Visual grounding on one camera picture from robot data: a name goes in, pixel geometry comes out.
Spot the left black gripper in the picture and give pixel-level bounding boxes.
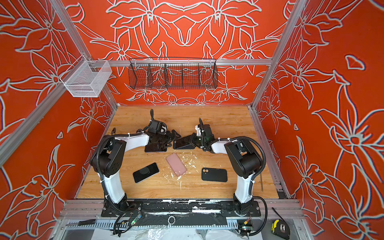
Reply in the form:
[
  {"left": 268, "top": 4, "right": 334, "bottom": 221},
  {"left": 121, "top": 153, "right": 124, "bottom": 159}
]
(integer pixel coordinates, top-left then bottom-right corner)
[{"left": 155, "top": 129, "right": 181, "bottom": 148}]

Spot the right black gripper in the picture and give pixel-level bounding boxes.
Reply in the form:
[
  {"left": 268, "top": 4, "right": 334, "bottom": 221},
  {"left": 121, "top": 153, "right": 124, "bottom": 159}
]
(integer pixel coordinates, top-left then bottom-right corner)
[{"left": 183, "top": 133, "right": 207, "bottom": 149}]

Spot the purple black phone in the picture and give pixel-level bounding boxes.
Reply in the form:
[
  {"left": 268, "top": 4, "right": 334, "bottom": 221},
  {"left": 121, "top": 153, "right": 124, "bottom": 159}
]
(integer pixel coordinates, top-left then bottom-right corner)
[{"left": 173, "top": 135, "right": 196, "bottom": 150}]

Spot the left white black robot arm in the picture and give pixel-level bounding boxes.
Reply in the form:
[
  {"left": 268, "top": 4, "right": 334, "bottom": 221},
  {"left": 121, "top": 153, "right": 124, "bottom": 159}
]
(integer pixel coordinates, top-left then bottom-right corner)
[{"left": 90, "top": 110, "right": 181, "bottom": 217}]

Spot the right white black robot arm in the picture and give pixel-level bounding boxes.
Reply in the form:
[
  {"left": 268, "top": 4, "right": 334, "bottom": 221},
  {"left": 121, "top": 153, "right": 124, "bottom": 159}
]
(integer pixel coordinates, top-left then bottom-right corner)
[{"left": 173, "top": 119, "right": 268, "bottom": 238}]

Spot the red-edged black phone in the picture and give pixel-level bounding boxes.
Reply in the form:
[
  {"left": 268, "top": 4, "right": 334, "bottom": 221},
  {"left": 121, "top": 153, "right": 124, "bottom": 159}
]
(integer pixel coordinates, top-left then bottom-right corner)
[{"left": 145, "top": 139, "right": 168, "bottom": 153}]

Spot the pink phone case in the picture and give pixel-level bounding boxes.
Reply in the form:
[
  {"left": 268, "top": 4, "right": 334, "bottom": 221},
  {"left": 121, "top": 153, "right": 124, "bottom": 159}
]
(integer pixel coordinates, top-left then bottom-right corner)
[{"left": 166, "top": 153, "right": 187, "bottom": 177}]

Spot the black phone near left base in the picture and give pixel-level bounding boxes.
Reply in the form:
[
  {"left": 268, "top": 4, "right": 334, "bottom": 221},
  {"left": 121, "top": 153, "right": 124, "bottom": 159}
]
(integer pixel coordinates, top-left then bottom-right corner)
[{"left": 133, "top": 163, "right": 160, "bottom": 184}]

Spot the black phone case with holes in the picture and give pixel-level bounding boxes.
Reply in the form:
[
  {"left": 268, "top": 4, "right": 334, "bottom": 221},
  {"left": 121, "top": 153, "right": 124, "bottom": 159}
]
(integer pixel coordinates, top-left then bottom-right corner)
[{"left": 202, "top": 168, "right": 228, "bottom": 183}]

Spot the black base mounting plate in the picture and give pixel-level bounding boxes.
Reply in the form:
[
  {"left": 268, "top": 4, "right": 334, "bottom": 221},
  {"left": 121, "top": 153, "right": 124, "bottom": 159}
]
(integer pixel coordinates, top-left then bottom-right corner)
[{"left": 100, "top": 197, "right": 262, "bottom": 218}]

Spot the clear plastic bin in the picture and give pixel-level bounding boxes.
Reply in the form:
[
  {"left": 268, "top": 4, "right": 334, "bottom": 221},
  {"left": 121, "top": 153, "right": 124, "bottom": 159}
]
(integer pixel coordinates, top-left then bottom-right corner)
[{"left": 61, "top": 60, "right": 112, "bottom": 98}]

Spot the black screwdriver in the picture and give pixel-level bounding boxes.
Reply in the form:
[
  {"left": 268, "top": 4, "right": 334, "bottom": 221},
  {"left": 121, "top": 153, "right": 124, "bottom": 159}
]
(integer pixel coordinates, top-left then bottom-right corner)
[{"left": 66, "top": 219, "right": 96, "bottom": 227}]

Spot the yellow black tape measure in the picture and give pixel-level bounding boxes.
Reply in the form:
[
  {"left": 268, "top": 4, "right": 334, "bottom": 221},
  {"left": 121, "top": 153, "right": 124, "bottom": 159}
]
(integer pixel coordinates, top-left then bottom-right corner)
[{"left": 271, "top": 220, "right": 291, "bottom": 240}]

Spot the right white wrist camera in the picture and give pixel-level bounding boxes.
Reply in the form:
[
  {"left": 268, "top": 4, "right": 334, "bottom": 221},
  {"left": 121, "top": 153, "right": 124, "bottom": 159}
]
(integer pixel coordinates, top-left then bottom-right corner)
[{"left": 195, "top": 125, "right": 202, "bottom": 137}]

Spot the black wire basket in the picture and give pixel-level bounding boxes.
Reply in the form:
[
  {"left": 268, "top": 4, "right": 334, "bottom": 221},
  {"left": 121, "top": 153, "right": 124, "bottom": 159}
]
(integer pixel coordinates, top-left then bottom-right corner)
[{"left": 128, "top": 58, "right": 219, "bottom": 90}]

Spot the grey slotted cable duct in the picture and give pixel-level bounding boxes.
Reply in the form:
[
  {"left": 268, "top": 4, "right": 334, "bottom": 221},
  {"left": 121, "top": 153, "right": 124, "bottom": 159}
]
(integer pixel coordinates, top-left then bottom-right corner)
[{"left": 66, "top": 218, "right": 246, "bottom": 231}]

